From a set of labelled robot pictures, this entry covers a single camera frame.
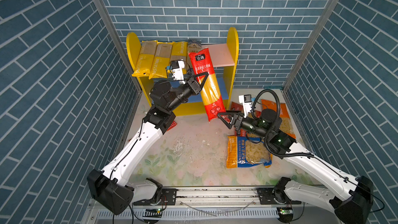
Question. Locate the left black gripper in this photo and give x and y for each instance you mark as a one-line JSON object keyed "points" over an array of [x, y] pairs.
{"points": [[196, 87]]}

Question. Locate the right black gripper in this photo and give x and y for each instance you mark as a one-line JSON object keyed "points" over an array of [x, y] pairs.
{"points": [[234, 121]]}

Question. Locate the red spaghetti bag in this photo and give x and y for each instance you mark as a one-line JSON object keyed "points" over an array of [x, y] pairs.
{"points": [[174, 124], [211, 95]]}

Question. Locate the yellow spaghetti bag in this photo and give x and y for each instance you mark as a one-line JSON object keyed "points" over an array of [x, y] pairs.
{"points": [[145, 59], [161, 60], [179, 53]]}

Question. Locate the blue orange shell pasta bag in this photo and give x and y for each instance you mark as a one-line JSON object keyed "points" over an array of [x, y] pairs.
{"points": [[246, 153]]}

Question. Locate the blue spaghetti bag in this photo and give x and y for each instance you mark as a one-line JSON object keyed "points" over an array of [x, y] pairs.
{"points": [[194, 46]]}

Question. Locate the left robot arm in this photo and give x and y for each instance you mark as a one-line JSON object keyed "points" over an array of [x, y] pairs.
{"points": [[110, 186]]}

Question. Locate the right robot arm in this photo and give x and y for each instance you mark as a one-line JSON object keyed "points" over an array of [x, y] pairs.
{"points": [[350, 198]]}

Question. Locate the yellow shelf with coloured boards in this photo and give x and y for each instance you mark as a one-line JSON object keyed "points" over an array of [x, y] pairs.
{"points": [[222, 55]]}

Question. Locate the red macaroni bag upper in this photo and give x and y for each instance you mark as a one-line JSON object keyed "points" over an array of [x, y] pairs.
{"points": [[238, 107]]}

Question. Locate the red macaroni bag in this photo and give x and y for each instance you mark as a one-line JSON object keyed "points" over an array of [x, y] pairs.
{"points": [[238, 107], [244, 133]]}

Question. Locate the red macaroni bag lower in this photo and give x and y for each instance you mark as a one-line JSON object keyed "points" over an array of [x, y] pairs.
{"points": [[244, 133]]}

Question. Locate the orange macaroni bag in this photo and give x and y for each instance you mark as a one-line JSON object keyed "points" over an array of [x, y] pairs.
{"points": [[286, 125]]}

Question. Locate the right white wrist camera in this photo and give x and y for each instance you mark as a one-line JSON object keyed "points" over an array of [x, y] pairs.
{"points": [[246, 101]]}

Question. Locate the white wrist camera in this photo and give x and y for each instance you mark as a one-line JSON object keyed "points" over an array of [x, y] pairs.
{"points": [[176, 68], [246, 101]]}

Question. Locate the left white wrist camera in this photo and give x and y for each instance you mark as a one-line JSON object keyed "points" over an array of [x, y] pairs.
{"points": [[176, 68]]}

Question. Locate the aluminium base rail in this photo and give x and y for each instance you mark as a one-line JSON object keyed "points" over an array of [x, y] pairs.
{"points": [[214, 205]]}

